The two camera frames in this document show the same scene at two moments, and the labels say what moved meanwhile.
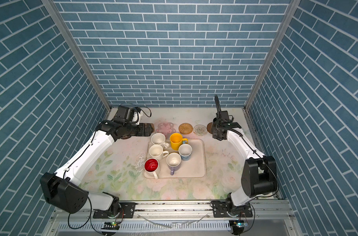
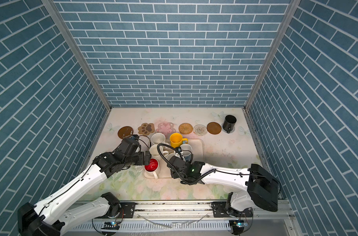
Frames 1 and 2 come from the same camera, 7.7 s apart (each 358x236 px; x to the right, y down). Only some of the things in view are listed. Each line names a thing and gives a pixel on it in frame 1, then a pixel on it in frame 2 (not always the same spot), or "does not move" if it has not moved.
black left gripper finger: [145, 129] → [148, 157]
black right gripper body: [216, 133] → [174, 175]
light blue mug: [185, 150] does not move
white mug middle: [156, 151] does not move
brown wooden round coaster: [209, 128] does not move
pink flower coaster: [166, 129] does not move
